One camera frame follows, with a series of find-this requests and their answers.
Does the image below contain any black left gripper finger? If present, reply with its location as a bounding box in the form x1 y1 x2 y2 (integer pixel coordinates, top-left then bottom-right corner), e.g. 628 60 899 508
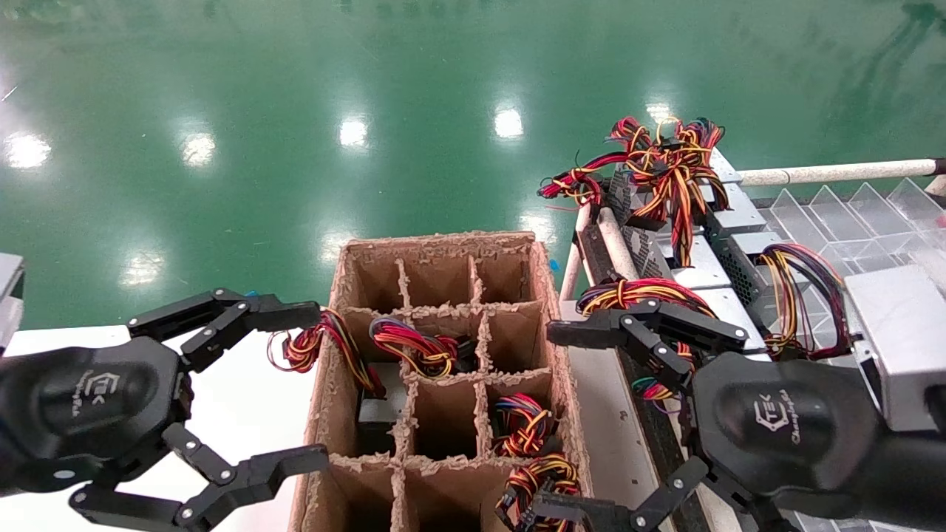
126 287 324 374
69 423 332 532

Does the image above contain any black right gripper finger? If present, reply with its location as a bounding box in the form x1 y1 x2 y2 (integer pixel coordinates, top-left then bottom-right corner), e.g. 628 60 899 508
545 298 749 386
528 456 777 532

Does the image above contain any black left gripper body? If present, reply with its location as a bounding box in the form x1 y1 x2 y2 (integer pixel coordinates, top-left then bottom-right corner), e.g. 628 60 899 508
0 336 194 494

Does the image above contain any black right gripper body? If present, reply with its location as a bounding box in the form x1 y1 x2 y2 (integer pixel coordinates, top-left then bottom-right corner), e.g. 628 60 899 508
691 353 888 518

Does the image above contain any grey power supply with wires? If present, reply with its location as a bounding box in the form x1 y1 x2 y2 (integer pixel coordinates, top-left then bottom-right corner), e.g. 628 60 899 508
721 229 852 361
843 265 946 434
606 117 766 245
606 117 732 289
266 309 409 453
538 148 742 215
576 277 771 403

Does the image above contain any white rounded table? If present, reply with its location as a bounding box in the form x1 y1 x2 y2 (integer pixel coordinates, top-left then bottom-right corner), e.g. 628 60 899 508
0 325 320 532

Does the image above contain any cream lower rack board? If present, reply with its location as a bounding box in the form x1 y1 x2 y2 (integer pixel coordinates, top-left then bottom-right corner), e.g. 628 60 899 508
559 299 666 532

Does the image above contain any cream rack pipe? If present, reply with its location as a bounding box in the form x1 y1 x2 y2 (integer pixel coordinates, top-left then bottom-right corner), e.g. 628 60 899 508
595 207 644 285
738 157 938 187

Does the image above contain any black rack side bar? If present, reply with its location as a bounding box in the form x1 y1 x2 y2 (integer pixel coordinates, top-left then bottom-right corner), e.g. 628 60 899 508
580 222 714 532

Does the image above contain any grey metal block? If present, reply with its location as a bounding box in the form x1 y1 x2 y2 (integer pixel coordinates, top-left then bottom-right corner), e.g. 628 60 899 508
0 251 27 357

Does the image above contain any cardboard box with dividers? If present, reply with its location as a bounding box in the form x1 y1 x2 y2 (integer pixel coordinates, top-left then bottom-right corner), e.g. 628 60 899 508
288 231 592 532

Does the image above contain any clear acrylic divided tray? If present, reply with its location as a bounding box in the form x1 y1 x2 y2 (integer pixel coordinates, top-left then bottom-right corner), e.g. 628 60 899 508
761 176 946 311

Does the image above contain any wire bundle bottom cell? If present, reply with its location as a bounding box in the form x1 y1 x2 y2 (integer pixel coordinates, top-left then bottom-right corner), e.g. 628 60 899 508
495 453 582 532

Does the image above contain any wire bundle cell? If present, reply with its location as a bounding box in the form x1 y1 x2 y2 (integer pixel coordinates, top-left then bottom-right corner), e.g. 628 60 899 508
491 394 557 457
495 453 582 532

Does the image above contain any wire bundle lower cell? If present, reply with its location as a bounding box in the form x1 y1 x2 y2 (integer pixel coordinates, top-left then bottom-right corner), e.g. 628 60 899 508
491 394 557 457

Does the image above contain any cream rack post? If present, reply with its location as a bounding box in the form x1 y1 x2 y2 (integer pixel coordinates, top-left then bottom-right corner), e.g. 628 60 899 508
558 203 593 301

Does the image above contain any wire bundle in box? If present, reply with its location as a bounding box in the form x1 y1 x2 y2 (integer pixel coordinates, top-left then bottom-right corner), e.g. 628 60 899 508
368 316 477 379

